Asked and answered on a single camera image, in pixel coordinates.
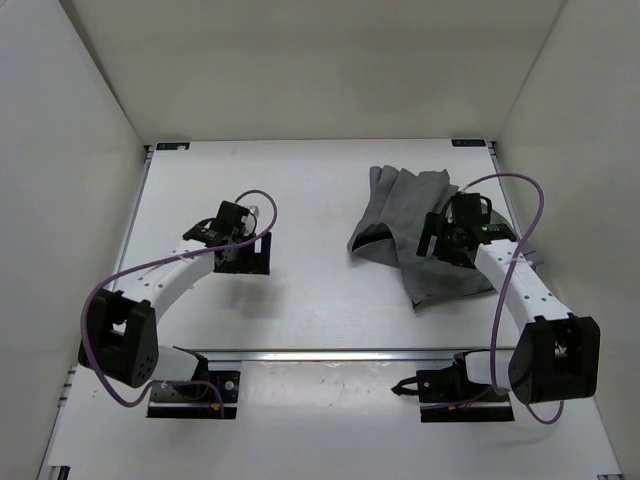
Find corner label sticker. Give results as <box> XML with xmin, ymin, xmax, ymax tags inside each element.
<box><xmin>451</xmin><ymin>138</ymin><xmax>486</xmax><ymax>148</ymax></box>
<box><xmin>155</xmin><ymin>142</ymin><xmax>190</xmax><ymax>151</ymax></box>

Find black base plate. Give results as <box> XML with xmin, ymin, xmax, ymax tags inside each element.
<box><xmin>147</xmin><ymin>369</ymin><xmax>241</xmax><ymax>420</ymax></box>
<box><xmin>391</xmin><ymin>349</ymin><xmax>515</xmax><ymax>423</ymax></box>

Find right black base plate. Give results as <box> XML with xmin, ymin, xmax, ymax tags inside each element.
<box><xmin>391</xmin><ymin>349</ymin><xmax>515</xmax><ymax>423</ymax></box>

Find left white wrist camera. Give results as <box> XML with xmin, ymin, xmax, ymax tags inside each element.
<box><xmin>245</xmin><ymin>205</ymin><xmax>260</xmax><ymax>223</ymax></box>

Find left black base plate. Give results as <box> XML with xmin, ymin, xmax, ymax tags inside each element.
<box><xmin>147</xmin><ymin>369</ymin><xmax>241</xmax><ymax>420</ymax></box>

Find left corner label sticker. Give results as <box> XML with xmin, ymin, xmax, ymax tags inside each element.
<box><xmin>155</xmin><ymin>142</ymin><xmax>190</xmax><ymax>151</ymax></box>

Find right corner label sticker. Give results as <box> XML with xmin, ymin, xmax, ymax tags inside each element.
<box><xmin>451</xmin><ymin>138</ymin><xmax>486</xmax><ymax>148</ymax></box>

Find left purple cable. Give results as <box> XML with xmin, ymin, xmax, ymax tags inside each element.
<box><xmin>80</xmin><ymin>189</ymin><xmax>279</xmax><ymax>409</ymax></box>

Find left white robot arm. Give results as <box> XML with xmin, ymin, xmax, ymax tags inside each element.
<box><xmin>78</xmin><ymin>201</ymin><xmax>271</xmax><ymax>398</ymax></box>

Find grey pleated skirt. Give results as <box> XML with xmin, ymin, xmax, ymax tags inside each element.
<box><xmin>346</xmin><ymin>165</ymin><xmax>546</xmax><ymax>312</ymax></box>

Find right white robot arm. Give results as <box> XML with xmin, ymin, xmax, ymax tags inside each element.
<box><xmin>413</xmin><ymin>193</ymin><xmax>600</xmax><ymax>408</ymax></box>

